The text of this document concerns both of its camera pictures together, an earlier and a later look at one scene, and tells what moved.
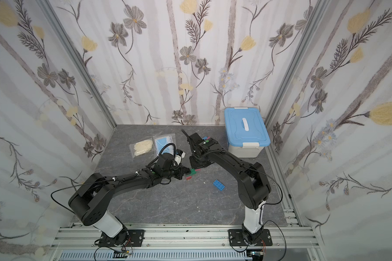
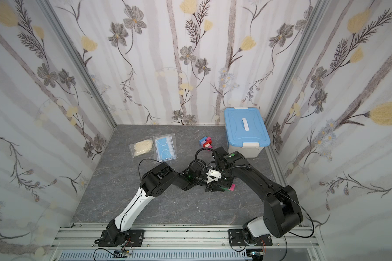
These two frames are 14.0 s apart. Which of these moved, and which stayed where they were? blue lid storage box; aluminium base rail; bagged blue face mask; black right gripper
Moved: black right gripper
Stayed: blue lid storage box; bagged blue face mask; aluminium base rail
